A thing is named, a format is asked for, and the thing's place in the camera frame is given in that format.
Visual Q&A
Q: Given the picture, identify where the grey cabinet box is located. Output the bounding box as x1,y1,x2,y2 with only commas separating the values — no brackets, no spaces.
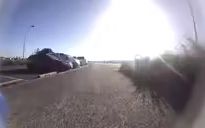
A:
133,54,151,81

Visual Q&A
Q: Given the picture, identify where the curved street lamp pole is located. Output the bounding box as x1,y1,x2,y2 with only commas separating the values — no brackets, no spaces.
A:
21,24,36,60

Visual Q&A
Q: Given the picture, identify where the pale concrete kerb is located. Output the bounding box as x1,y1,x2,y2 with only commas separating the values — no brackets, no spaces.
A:
0,64,90,88

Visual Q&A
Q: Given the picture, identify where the dark asphalt parking lot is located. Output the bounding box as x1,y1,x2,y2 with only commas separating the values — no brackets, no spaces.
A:
0,69,41,85

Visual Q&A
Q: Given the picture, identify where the thin tall pole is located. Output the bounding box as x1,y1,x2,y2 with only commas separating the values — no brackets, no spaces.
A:
187,0,200,46

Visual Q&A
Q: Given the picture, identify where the white car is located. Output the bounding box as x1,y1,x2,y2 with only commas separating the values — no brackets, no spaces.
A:
71,57,82,69

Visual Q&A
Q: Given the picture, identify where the grey gravel path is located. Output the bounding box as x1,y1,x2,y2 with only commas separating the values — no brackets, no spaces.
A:
0,63,178,128

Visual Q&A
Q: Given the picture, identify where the dark blue car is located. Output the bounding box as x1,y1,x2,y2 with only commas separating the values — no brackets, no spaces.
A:
26,47,74,75

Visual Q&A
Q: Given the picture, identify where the vehicle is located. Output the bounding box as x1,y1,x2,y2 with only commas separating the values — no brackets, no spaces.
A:
76,56,89,67

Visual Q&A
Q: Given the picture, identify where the large dark bush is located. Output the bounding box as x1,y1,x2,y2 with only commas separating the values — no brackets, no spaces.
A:
119,38,205,113

